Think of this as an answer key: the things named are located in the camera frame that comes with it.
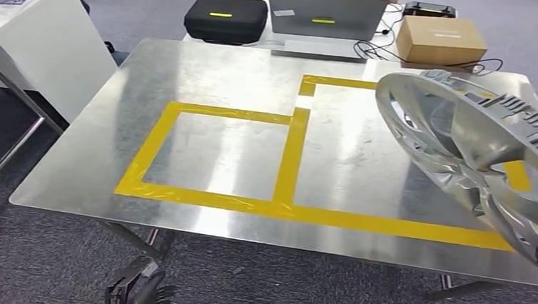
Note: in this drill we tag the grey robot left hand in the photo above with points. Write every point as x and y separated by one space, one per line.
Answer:
152 294

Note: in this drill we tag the grey plastic hubcap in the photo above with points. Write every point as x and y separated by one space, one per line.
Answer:
479 132

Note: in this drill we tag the steel workbench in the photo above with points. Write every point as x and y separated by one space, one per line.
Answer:
230 157

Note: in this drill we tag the yellow tape on workbench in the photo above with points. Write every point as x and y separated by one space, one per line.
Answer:
291 171

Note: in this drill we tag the brown cardboard box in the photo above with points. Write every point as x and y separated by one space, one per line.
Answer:
440 42

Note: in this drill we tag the white desk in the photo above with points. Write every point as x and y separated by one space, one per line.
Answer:
44 50

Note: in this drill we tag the black carrying case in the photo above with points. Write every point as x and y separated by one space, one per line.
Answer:
226 24

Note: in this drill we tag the black electronic device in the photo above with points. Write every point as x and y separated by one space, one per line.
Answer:
430 9

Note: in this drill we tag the grey laptop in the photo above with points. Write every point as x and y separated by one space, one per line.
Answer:
326 17

